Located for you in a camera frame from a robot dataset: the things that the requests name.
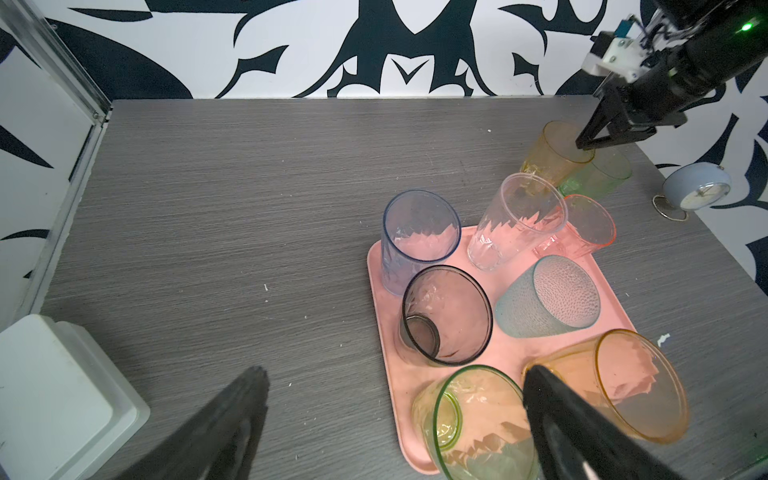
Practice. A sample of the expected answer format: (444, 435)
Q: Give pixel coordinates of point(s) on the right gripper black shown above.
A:
(630, 111)

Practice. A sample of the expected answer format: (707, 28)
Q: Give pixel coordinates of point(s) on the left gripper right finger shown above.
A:
(574, 441)

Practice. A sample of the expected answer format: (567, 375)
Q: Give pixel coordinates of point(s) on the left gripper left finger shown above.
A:
(219, 442)

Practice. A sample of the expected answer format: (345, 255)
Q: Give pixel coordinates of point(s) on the tall yellow glass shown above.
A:
(626, 378)

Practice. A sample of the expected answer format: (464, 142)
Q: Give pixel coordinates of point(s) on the pink short glass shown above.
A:
(589, 228)

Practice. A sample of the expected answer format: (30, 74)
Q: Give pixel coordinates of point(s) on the tall light green glass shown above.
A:
(474, 426)

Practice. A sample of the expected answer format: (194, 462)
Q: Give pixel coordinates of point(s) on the clear tall glass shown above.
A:
(525, 210)

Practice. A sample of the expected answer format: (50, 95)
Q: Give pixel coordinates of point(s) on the teal frosted cup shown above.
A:
(554, 296)

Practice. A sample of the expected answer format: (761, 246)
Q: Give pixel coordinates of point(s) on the dark smoky glass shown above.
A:
(446, 319)

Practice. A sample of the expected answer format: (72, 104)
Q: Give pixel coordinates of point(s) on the pink plastic tray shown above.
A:
(405, 380)

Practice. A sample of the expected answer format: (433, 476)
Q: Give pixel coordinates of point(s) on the blue-grey tall glass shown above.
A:
(419, 229)

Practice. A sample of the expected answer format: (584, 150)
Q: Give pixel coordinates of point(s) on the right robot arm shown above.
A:
(741, 24)

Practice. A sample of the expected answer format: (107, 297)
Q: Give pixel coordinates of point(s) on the short green glass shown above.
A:
(608, 169)

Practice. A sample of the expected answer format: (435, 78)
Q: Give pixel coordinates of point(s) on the short amber glass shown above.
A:
(554, 156)

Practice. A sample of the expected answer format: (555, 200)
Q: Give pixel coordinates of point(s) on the white box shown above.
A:
(66, 409)

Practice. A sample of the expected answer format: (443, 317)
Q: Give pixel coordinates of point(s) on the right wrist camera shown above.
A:
(623, 52)

